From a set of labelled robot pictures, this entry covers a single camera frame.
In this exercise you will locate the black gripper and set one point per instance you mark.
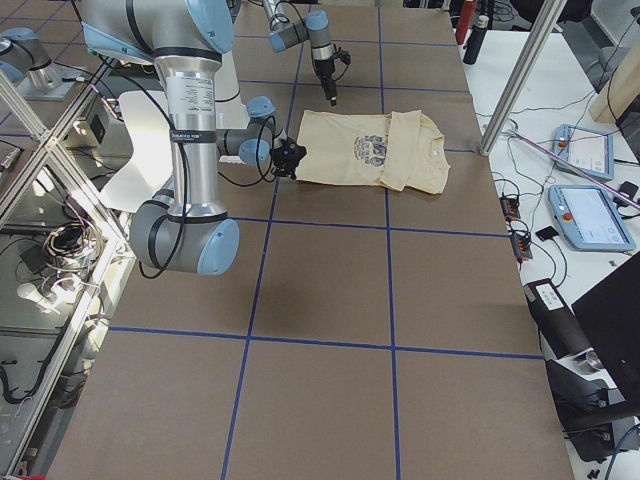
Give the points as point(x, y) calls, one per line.
point(325, 70)
point(278, 155)

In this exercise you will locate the aluminium frame post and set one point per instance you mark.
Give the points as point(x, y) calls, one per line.
point(536, 40)

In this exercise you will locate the upper blue teach pendant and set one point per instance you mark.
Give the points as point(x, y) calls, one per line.
point(588, 150)

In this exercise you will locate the black water bottle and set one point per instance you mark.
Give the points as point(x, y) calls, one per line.
point(475, 40)

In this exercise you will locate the blue teach pendant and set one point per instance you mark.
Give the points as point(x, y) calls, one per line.
point(588, 150)
point(588, 219)

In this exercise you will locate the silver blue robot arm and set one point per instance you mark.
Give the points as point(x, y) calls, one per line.
point(184, 226)
point(289, 28)

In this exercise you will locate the black monitor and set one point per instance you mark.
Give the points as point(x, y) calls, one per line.
point(608, 314)

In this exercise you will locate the cream long sleeve shirt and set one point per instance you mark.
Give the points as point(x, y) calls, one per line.
point(395, 151)

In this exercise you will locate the red bottle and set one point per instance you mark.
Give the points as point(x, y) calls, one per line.
point(467, 13)

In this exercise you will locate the brown cardboard roll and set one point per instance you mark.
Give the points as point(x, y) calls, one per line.
point(555, 319)

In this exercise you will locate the lower blue teach pendant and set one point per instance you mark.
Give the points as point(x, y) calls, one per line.
point(588, 219)

